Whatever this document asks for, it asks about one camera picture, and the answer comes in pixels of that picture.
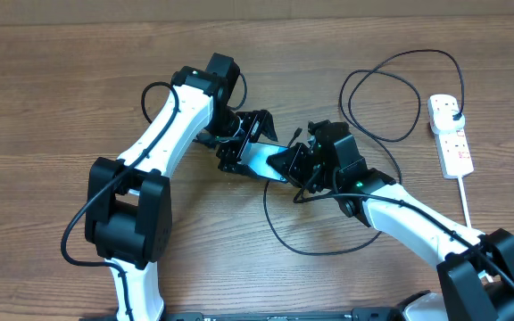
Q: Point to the blue Samsung Galaxy smartphone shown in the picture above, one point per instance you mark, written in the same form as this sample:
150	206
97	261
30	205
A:
255	156

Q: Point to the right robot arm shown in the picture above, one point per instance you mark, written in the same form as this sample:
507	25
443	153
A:
475	270

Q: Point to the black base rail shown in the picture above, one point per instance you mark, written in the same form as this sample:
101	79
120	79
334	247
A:
357	314

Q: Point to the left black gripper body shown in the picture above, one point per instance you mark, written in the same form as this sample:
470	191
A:
230	152

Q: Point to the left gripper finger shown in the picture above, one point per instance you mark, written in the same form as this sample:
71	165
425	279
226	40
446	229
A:
265	126
238	169

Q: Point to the white USB charger plug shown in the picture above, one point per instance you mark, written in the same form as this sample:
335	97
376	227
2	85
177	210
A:
444	122

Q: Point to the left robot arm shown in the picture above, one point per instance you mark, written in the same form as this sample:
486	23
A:
128	211

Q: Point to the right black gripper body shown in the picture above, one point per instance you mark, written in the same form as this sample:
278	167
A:
310	168

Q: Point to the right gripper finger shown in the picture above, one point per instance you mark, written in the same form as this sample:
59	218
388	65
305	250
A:
285	161
293	175

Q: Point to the white power strip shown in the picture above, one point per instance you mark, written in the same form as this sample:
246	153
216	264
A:
453	151

